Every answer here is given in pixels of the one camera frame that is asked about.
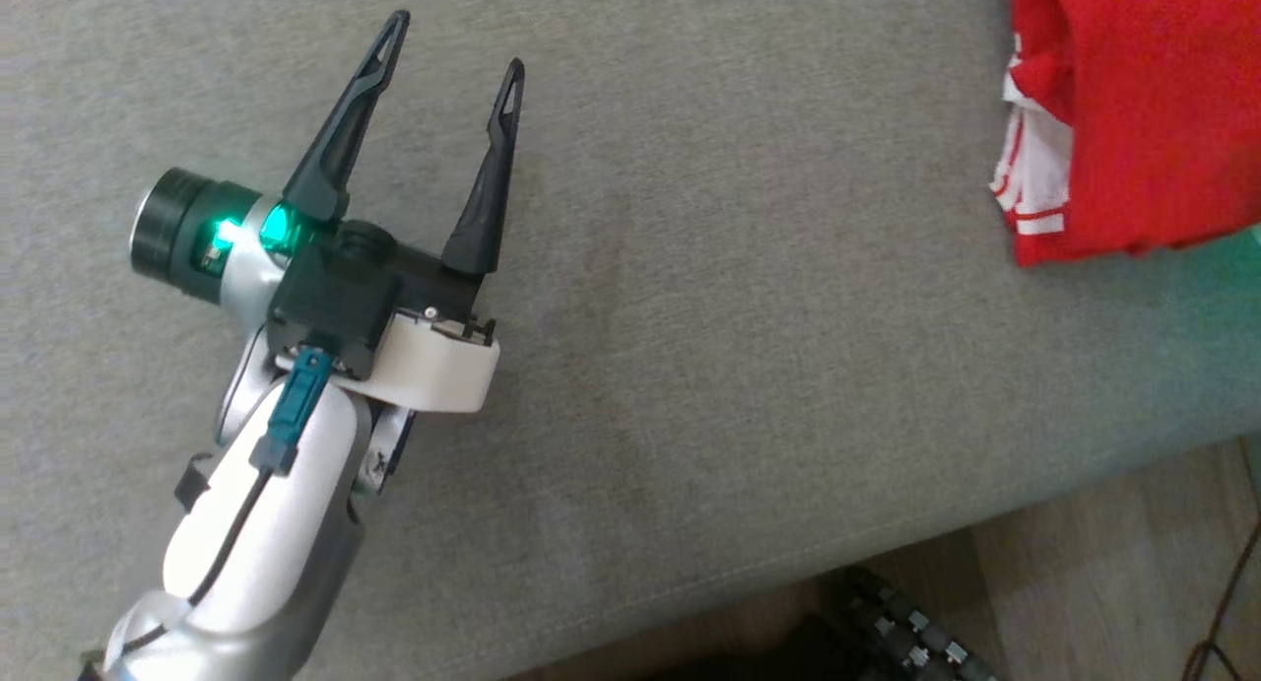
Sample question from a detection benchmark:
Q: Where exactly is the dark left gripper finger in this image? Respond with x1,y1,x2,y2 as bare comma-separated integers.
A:
440,58,525,273
284,11,410,221

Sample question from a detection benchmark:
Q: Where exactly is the left camera cable teal plug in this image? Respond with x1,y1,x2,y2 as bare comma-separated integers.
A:
182,349,334,608

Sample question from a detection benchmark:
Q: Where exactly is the red jersey white striped trim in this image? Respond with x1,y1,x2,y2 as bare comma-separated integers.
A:
990,0,1261,268

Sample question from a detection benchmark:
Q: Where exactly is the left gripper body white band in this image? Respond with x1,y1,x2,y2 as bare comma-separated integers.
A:
131,167,499,411

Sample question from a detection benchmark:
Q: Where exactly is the grey fabric ottoman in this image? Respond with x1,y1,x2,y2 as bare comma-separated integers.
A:
0,0,1261,681

